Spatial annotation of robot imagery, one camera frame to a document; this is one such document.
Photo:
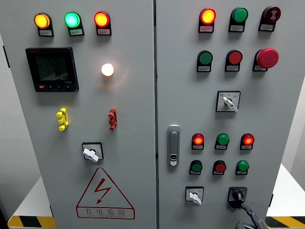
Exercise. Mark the bright green lit lamp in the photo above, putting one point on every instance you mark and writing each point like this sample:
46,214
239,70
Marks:
72,20

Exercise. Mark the white round lamp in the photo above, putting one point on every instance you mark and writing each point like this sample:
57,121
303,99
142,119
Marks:
107,69

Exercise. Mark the black display meter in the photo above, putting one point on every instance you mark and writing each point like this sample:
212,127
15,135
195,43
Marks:
53,69

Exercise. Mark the red warning triangle sticker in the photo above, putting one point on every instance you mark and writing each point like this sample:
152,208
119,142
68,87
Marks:
102,188

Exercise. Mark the black yellow striped tape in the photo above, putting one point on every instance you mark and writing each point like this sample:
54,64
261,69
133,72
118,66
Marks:
31,222
288,222

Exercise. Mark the yellow round lamp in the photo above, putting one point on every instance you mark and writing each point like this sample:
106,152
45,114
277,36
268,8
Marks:
42,21

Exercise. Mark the large red stop button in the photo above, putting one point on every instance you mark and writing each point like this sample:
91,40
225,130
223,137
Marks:
267,58

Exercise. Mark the small red lamp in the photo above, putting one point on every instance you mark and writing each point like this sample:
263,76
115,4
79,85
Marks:
248,140
198,140

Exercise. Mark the pale grey cabinet door with lock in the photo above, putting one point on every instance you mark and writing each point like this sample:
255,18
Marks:
262,124

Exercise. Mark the large green unlit lamp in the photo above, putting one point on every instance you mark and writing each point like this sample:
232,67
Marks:
240,15

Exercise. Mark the large red push button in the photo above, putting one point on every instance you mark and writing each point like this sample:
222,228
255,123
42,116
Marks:
235,58

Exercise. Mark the large red lit lamp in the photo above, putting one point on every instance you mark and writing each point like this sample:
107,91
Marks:
207,16

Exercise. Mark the dark red buzzer lamp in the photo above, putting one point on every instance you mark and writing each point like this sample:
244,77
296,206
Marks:
272,14

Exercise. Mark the small red push button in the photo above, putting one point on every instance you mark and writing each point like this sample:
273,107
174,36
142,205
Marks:
220,167

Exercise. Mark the large green push button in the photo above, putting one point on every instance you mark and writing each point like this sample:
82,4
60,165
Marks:
206,58

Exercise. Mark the black cabinet hinge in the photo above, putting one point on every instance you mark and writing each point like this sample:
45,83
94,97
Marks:
6,57
271,200
51,210

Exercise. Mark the small green lamp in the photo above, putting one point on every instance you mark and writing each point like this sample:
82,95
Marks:
223,139
243,166

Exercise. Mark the black knob turn switch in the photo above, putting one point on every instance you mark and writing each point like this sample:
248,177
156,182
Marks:
234,193

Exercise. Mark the silver door lock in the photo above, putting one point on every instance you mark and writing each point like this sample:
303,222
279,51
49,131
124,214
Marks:
174,143

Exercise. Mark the pale grey cabinet door with display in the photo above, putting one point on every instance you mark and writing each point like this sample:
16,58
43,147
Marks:
133,107

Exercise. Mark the red round lamp beside green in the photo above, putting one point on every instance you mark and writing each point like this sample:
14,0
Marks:
101,19

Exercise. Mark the small green push button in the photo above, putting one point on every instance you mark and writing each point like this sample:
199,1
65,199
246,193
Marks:
196,167

